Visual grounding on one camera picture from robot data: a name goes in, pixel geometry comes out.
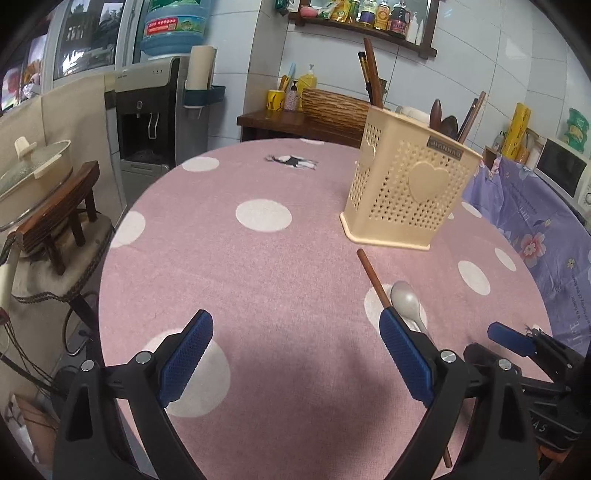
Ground beige pot with lid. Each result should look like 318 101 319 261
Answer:
0 137 75 204

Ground grey water dispenser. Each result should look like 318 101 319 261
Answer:
105 56 211 174

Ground yellow roll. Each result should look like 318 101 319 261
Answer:
501 102 528 160

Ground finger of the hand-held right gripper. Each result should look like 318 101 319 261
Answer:
488 322 585 370
464 342 574 398

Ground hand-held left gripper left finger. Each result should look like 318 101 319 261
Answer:
54 309 214 480

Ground small grey spoon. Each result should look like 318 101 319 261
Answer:
390 281 435 344

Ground dark wooden wall shelf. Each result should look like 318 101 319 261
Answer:
288 0 438 60

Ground dark wooden side table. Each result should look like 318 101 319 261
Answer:
237 111 363 148

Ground pink polka dot tablecloth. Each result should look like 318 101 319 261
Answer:
98 138 555 480

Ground row of condiment bottles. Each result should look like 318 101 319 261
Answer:
295 0 426 44

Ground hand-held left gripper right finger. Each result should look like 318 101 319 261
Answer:
379 310 540 480

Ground brown wooden rolling pin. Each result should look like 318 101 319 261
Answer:
362 37 385 107

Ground white microwave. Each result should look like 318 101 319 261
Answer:
536 137 591 220

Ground yellow soap bottle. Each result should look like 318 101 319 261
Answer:
297 64 318 100

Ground wicker basket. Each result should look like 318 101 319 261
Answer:
301 88 370 132

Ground purple floral cloth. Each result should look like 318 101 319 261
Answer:
462 154 591 342

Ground dark wooden stool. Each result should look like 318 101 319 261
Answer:
18 161 101 275

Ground beige cloth cover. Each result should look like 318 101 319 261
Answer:
0 73 118 195

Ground beige paper cup tube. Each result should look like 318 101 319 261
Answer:
186 45 218 90

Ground green snack bag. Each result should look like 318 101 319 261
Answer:
558 107 591 153

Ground beige perforated utensil holder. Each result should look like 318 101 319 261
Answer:
340 105 483 251

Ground wall photo posters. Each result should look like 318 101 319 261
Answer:
0 0 139 112

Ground blue water bottle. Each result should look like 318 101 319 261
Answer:
139 0 213 58

